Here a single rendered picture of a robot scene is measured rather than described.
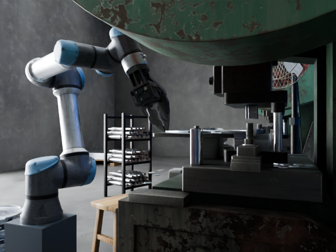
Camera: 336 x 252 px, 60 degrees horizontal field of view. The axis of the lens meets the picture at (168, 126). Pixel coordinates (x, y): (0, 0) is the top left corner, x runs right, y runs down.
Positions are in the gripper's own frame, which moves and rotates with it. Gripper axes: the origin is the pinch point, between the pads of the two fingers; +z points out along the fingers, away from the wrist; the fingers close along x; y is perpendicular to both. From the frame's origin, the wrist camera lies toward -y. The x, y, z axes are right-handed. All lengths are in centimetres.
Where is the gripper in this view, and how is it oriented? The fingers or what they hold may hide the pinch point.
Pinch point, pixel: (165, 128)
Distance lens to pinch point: 90.4
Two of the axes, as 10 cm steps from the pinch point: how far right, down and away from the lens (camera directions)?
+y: -3.3, 0.0, -9.4
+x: 8.5, -4.2, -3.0
